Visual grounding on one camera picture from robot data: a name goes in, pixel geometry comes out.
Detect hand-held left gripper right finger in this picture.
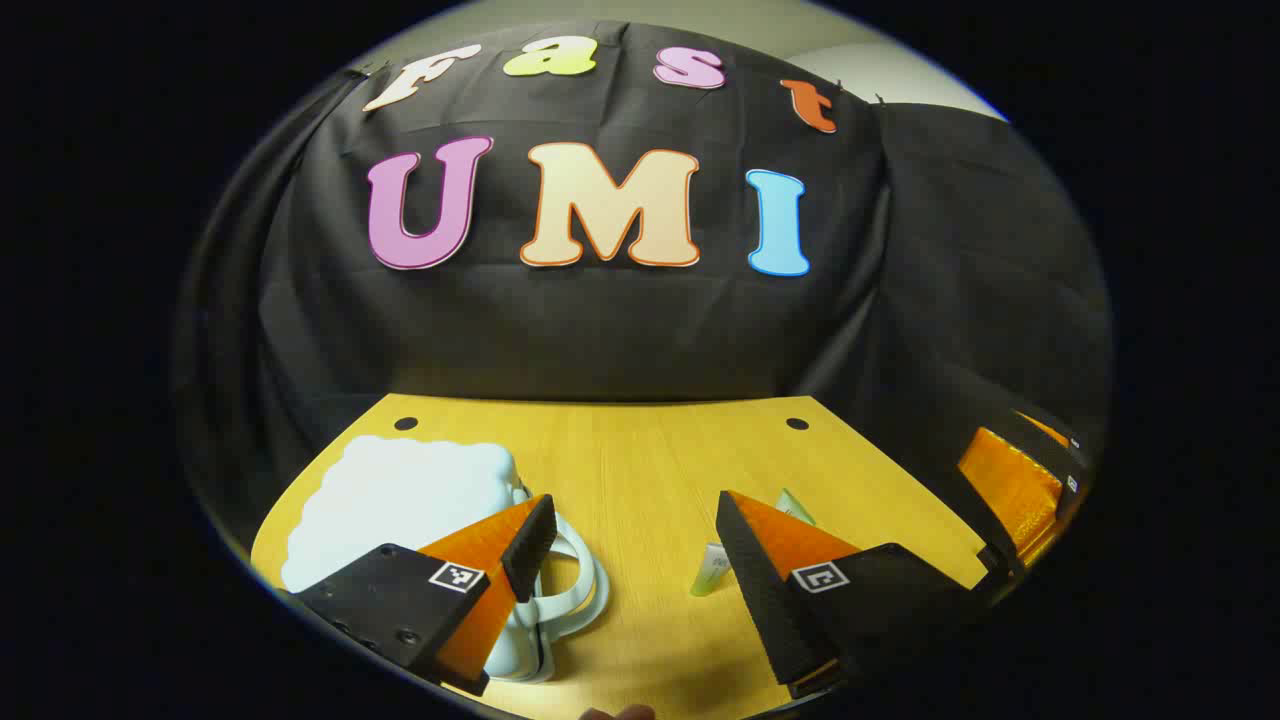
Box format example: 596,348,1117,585
714,490,1011,701

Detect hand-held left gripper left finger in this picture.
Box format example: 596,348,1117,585
290,493,559,698

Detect green skin care tube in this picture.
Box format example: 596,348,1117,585
690,543,733,598

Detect light blue suitcase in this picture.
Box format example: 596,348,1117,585
280,435,611,684

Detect black backdrop cloth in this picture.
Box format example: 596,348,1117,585
175,20,1113,561

